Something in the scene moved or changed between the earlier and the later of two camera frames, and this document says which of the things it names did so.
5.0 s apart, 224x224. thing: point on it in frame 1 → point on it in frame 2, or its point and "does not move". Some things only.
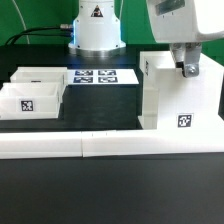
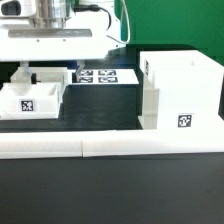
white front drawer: (29, 101) does not move
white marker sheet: (101, 77) does not move
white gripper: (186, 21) → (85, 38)
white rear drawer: (40, 75) does not move
